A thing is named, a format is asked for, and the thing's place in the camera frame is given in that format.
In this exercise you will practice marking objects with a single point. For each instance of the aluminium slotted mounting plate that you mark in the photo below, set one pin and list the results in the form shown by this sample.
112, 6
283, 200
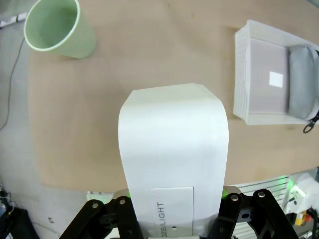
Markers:
264, 189

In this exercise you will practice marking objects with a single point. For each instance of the grey Campus notebook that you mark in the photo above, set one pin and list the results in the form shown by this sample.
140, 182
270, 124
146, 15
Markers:
264, 62

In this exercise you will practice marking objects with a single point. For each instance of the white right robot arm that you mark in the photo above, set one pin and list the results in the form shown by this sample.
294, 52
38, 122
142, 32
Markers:
305, 184

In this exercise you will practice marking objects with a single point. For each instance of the white perforated plastic basket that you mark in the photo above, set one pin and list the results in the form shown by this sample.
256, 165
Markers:
241, 74

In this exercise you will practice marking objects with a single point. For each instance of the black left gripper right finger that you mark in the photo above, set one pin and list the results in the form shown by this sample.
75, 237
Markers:
259, 216

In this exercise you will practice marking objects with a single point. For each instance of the pale green plastic cup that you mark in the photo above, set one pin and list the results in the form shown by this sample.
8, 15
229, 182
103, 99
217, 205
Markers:
79, 39

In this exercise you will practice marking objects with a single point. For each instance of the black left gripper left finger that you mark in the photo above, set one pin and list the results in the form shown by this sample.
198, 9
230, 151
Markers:
99, 219

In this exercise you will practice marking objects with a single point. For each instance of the grey zippered pencil case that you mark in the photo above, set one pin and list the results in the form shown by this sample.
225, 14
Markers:
301, 82

